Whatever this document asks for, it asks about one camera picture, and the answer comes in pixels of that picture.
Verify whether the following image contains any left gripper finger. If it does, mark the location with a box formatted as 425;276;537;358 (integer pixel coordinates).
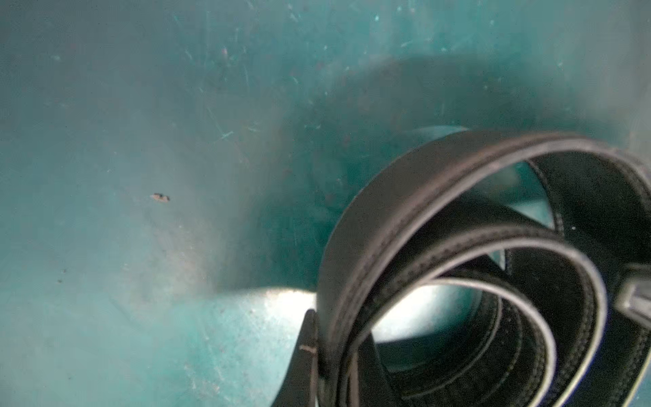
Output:
271;310;319;407

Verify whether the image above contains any black belt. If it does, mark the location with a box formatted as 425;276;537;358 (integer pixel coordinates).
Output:
317;132;650;406

